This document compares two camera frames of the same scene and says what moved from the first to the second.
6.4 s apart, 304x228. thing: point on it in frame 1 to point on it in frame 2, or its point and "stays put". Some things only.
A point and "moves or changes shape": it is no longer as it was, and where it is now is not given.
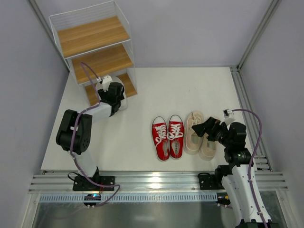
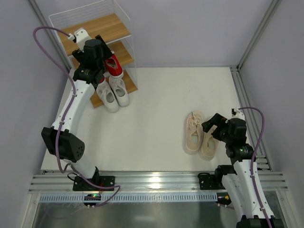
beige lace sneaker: [192, 141] stays put
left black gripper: [118, 95] to [103, 47]
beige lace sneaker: [207, 148] stays put
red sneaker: [175, 137] to [113, 67]
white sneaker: [124, 103] moves or changes shape
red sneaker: [159, 131] moves or changes shape
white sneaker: [116, 79] stays put
